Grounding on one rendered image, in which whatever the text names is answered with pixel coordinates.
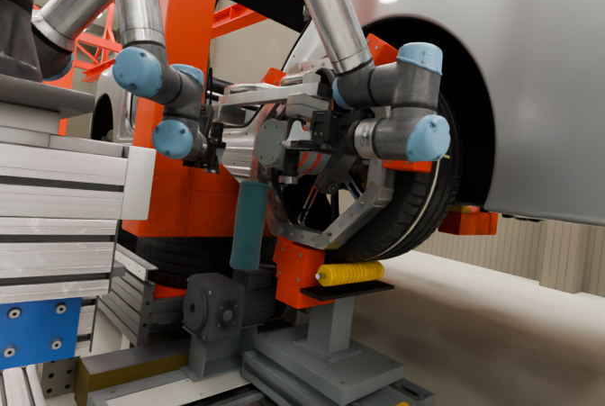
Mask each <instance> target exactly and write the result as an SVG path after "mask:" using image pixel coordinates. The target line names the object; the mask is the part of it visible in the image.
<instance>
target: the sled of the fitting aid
mask: <svg viewBox="0 0 605 406"><path fill-rule="evenodd" d="M241 375H242V376H243V377H245V378H246V379H247V380H248V381H250V382H251V383H252V384H254V385H255V386H256V387H257V388H258V389H259V390H260V391H262V392H263V393H264V394H266V395H267V396H268V397H270V398H271V399H272V400H273V401H275V402H276V403H277V404H279V405H280V406H339V405H338V404H336V403H335V402H334V401H332V400H331V399H329V398H328V397H326V396H325V395H323V394H322V393H320V392H318V391H317V390H315V389H314V388H312V387H311V386H310V385H308V384H307V383H306V382H304V381H303V380H301V379H300V378H298V377H297V376H295V375H294V374H292V373H290V372H289V371H287V370H286V369H284V368H283V367H281V366H280V365H279V364H277V363H276V362H274V361H273V360H271V359H270V358H268V357H267V356H265V355H263V354H262V353H261V352H259V351H258V350H256V349H253V350H249V351H246V352H243V359H242V367H241ZM434 397H435V393H433V392H430V391H428V390H426V389H424V388H422V387H420V386H418V385H417V384H415V383H413V382H411V381H409V380H407V379H405V378H402V379H401V380H399V381H396V382H394V383H391V384H389V385H387V386H385V387H383V388H381V389H379V390H377V391H375V392H371V393H369V394H368V395H366V396H364V397H362V398H359V399H357V400H355V401H353V402H351V403H348V404H346V405H344V406H433V405H434Z"/></svg>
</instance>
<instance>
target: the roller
mask: <svg viewBox="0 0 605 406"><path fill-rule="evenodd" d="M383 276H384V266H383V265H382V263H381V262H379V261H366V262H354V263H343V264H331V265H322V266H320V267H319V269H318V272H317V274H316V279H318V281H319V283H320V284H321V285H322V286H333V285H339V284H352V283H358V282H365V281H372V280H378V279H381V278H382V277H383Z"/></svg>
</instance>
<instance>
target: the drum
mask: <svg viewBox="0 0 605 406"><path fill-rule="evenodd" d="M287 125H288V121H287V120H285V121H279V120H276V119H270V120H267V121H266V122H264V123H263V124H262V126H261V127H260V128H259V130H258V132H257V136H256V140H255V153H256V156H257V160H258V161H259V163H260V164H261V165H263V166H266V167H273V168H274V169H276V170H281V171H282V170H283V163H284V151H285V149H284V145H282V141H284V140H286V133H287ZM303 130H304V131H309V132H312V131H310V126H308V125H303ZM330 157H331V155H328V154H323V153H313V152H304V151H300V157H299V159H300V160H299V164H298V166H299V167H298V170H297V172H298V173H299V174H305V175H313V176H314V175H318V174H319V173H321V171H322V170H323V168H324V167H325V166H326V164H327V162H328V161H329V159H330Z"/></svg>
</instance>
